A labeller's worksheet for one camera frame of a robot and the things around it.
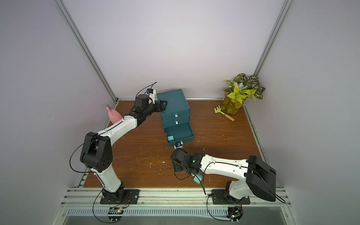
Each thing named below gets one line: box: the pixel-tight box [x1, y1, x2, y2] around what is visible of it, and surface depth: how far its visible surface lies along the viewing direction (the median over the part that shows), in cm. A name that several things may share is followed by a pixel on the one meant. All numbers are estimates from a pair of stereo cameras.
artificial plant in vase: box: [220, 73, 266, 115], surface depth 99 cm
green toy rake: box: [214, 105, 235, 122], surface depth 112 cm
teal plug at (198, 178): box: [193, 172, 203, 185], surface depth 79 cm
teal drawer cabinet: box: [156, 88, 195, 148], surface depth 92 cm
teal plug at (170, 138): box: [167, 135, 175, 143], surface depth 96 cm
